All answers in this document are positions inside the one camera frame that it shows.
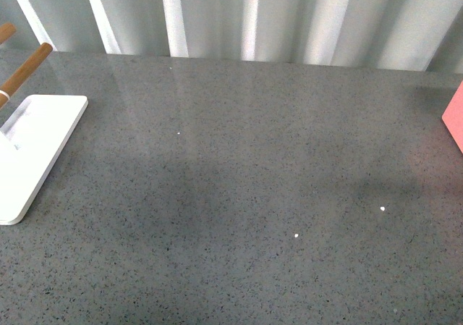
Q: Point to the white towel rack stand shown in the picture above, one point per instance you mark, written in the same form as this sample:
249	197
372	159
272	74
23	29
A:
31	141

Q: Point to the white pleated curtain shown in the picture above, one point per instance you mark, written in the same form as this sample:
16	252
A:
414	35

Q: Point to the right wooden rack rod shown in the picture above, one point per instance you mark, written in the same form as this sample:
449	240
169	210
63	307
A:
13	83

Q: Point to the wooden rack rod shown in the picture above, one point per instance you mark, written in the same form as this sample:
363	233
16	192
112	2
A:
13	83
7	30

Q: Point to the pink box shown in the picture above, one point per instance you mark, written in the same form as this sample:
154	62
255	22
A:
453	117

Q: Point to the left wooden rack rod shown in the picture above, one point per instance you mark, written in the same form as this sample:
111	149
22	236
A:
7	30

